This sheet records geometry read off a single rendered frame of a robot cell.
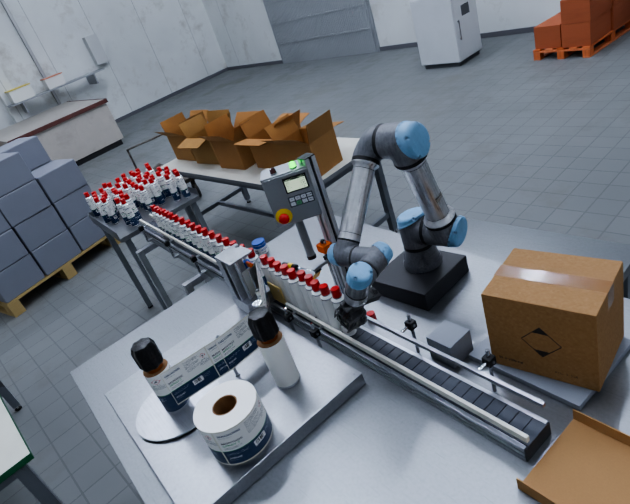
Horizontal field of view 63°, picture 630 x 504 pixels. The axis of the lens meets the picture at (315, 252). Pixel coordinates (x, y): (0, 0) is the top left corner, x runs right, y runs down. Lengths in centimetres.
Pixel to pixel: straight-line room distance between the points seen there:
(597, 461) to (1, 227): 513
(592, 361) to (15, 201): 509
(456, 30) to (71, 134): 701
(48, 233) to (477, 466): 497
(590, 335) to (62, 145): 1010
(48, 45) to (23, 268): 854
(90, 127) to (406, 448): 996
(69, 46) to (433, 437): 1290
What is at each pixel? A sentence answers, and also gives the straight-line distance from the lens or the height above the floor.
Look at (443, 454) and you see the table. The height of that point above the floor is 83.
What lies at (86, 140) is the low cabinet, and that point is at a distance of 1095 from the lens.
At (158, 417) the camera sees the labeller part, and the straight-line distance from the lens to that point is 195.
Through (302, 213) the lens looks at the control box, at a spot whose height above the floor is 131.
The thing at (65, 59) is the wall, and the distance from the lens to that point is 1370.
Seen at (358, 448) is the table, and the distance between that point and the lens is 161.
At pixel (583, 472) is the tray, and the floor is 83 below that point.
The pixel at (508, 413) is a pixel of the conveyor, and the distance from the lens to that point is 155.
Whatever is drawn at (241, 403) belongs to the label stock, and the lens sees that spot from 160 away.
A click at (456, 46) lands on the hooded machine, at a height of 30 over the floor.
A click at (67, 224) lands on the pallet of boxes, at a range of 590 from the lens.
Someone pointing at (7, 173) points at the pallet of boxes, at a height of 119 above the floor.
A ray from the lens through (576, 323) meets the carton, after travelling 148.
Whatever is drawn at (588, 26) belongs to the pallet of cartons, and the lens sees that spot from 736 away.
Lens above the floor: 206
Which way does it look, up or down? 29 degrees down
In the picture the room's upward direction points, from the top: 20 degrees counter-clockwise
